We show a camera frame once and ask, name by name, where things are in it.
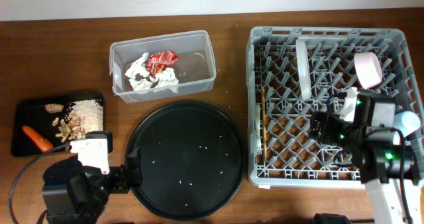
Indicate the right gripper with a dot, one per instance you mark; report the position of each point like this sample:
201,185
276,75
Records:
328,122

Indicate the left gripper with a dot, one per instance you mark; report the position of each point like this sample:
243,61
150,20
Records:
123,183

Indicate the pink bowl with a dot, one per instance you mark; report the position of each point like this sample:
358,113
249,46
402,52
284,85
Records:
368,69

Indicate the grey plate with food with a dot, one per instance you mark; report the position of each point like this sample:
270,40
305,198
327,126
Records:
303,69

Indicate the light blue cup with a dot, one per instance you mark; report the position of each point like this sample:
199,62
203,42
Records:
407,122

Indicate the pile of peanut shells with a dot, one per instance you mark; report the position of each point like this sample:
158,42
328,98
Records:
66,129

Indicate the pile of rice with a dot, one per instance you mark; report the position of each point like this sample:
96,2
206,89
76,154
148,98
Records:
84,117

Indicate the round black tray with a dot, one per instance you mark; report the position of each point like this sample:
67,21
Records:
189,158

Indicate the wooden chopstick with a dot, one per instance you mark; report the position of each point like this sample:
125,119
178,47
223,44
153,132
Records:
264,124

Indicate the white plastic fork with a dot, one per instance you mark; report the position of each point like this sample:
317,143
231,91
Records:
257,130

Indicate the white tissue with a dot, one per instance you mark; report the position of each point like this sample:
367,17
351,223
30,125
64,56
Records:
166,78
138,75

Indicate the walnut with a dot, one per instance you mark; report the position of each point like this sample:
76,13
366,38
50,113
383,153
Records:
54,108

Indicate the orange carrot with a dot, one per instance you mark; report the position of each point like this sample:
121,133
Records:
42,143

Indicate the red snack wrapper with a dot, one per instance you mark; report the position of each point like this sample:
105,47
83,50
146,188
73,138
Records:
160,61

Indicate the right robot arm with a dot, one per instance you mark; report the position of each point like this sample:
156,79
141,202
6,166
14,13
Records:
394,202

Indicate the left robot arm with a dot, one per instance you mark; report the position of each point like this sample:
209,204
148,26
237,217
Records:
74,193

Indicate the grey dishwasher rack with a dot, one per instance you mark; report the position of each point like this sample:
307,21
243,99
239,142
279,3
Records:
293,159

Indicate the black rectangular tray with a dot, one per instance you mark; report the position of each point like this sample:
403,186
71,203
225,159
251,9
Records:
32,113

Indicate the clear plastic bin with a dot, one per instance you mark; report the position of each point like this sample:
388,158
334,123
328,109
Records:
195,68

